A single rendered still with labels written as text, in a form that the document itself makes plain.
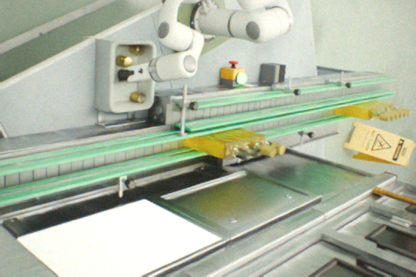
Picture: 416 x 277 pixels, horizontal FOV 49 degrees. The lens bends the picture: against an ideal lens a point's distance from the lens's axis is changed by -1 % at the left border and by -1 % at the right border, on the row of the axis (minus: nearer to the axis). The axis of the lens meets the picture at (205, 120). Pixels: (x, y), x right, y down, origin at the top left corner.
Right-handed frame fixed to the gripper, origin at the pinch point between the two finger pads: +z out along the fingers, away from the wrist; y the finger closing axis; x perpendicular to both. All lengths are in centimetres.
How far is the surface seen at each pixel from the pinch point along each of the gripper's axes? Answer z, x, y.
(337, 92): -4, -14, 131
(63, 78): 5.5, 0.4, -19.8
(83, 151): -6.3, -21.0, -22.9
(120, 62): -0.4, 4.3, -2.6
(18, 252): -79, -22, -74
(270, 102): -4, -15, 71
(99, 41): 0.9, 10.8, -9.0
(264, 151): -26, -29, 33
